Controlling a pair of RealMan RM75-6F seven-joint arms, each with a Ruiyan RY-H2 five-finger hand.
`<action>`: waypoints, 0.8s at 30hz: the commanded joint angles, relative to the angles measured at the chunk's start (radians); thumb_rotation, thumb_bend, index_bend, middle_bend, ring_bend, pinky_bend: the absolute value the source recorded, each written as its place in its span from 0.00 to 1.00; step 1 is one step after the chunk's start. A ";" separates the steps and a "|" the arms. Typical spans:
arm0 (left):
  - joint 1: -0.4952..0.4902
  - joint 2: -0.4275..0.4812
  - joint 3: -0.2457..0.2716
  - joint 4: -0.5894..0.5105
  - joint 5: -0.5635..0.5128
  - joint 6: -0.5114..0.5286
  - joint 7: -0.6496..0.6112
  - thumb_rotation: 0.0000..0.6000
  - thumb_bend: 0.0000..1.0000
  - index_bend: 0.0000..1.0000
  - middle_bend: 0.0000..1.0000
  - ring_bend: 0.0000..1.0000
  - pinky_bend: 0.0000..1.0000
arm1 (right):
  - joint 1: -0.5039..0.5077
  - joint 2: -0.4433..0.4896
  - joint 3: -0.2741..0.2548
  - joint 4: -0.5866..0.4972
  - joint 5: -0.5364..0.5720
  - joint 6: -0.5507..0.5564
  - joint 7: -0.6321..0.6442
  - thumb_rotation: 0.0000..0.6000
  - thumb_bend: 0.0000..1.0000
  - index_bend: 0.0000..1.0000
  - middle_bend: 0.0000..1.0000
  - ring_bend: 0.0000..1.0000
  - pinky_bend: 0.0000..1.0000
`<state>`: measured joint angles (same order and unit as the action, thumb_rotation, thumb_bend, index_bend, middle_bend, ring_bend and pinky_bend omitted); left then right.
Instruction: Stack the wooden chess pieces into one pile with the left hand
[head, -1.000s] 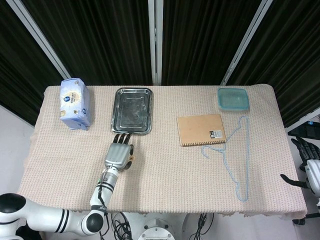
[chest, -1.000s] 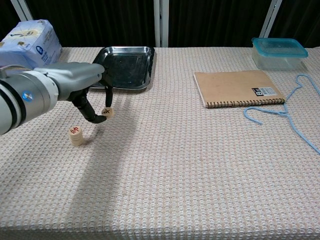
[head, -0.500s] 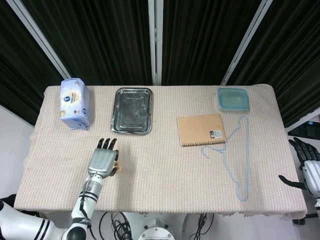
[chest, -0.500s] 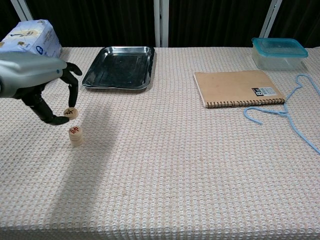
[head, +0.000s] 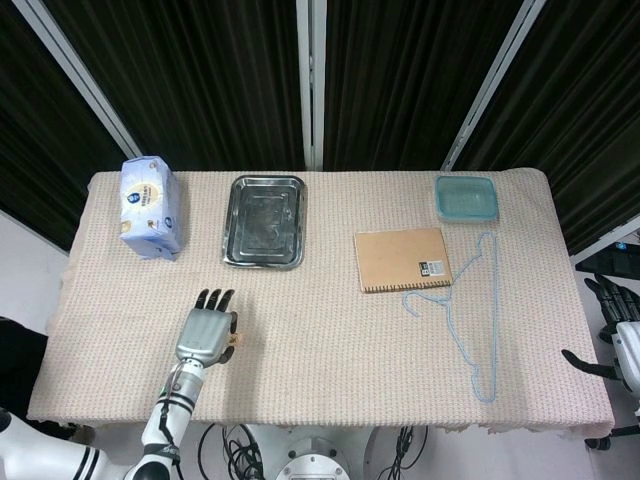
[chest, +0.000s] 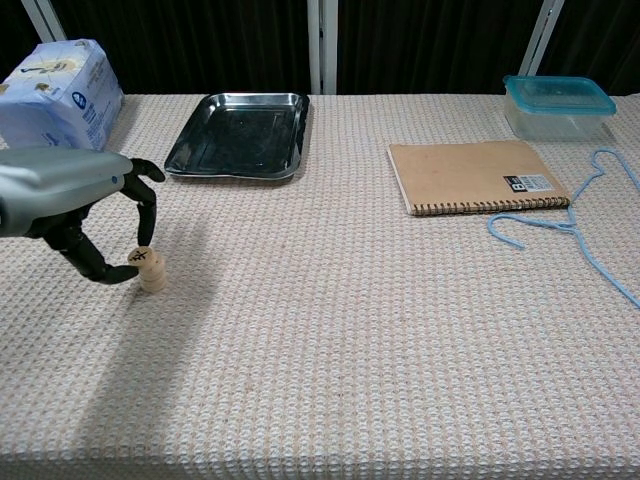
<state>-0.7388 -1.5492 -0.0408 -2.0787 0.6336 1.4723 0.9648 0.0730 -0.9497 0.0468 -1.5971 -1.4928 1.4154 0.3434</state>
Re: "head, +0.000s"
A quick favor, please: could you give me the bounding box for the black curtain panel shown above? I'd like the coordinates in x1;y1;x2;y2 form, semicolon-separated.
0;0;129;251
452;0;640;256
42;0;307;171
323;0;529;171

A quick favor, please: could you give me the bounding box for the stainless steel tray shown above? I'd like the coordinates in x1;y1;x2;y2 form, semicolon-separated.
221;174;308;272

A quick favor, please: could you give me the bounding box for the person in black clothing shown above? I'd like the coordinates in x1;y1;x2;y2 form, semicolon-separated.
0;317;50;426

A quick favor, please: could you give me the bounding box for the white frame rail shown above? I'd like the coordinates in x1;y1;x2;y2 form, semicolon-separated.
569;216;640;267

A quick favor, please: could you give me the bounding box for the light blue wire hanger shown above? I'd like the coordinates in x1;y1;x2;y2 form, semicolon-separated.
402;230;501;404

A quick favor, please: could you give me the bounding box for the brown spiral notebook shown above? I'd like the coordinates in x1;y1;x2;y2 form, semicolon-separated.
353;227;454;295

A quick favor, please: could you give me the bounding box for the blue tissue pack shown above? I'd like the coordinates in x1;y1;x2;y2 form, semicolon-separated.
118;155;182;262

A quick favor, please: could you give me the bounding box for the clear container teal lid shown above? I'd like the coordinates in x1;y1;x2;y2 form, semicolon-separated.
433;174;500;225

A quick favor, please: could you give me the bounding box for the white double frame post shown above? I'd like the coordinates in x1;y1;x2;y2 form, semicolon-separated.
295;0;329;171

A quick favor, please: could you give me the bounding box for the black cable bundle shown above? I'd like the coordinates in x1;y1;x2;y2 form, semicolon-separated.
198;423;274;480
394;425;430;474

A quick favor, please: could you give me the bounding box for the black equipment blue light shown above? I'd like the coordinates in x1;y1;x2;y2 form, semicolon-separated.
574;239;640;275

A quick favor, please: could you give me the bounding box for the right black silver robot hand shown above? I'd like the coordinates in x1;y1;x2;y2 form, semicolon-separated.
562;276;640;396

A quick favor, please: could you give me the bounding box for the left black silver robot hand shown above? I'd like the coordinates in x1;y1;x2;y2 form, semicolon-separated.
173;287;239;366

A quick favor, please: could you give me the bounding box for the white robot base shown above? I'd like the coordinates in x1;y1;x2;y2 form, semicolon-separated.
247;424;381;480

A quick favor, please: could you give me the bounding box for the beige woven tablecloth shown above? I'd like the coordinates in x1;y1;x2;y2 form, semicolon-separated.
25;168;615;436

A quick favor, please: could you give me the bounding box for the black stand base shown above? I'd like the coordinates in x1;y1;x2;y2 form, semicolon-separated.
583;424;640;452

